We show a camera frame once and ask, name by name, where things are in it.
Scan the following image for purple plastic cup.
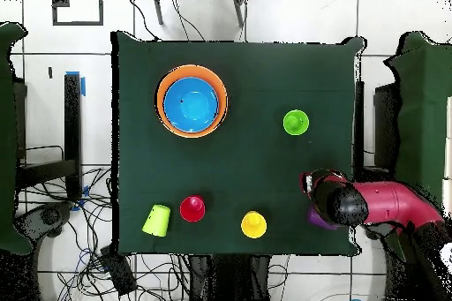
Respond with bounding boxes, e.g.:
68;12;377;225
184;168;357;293
305;205;340;231

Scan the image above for blue plastic bowl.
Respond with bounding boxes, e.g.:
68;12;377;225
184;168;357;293
162;76;220;134

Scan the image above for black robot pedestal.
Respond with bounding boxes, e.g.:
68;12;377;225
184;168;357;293
186;253;273;301

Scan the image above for black metal bar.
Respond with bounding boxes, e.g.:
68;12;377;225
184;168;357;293
354;79;365;175

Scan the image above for black metal stand frame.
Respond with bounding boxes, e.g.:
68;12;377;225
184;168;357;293
15;73;83;200

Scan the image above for white boxes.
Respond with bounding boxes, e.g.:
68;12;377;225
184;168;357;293
441;94;452;217

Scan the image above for large orange plastic bowl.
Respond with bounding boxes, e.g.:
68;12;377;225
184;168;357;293
155;64;230;139

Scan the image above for black rounded stand foot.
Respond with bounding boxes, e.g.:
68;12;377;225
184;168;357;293
15;200;74;240

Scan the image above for yellow plastic cup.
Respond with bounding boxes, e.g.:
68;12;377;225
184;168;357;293
240;210;268;239

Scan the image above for blue tape strip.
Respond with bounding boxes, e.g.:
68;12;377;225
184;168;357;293
65;70;87;98

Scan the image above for dark green tablecloth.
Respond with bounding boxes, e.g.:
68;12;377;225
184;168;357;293
110;30;365;258

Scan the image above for lime green plastic cup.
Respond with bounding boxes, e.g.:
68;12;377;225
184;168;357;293
141;203;171;238

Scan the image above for bundle of floor cables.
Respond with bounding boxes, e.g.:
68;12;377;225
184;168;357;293
15;164;193;301

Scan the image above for green cloth side table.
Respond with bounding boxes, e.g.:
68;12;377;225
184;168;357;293
0;20;34;257
383;31;452;264

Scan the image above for red plastic cup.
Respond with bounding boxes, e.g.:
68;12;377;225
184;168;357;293
178;194;207;223

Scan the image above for black power strip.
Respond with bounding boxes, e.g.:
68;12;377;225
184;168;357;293
99;245;138;297

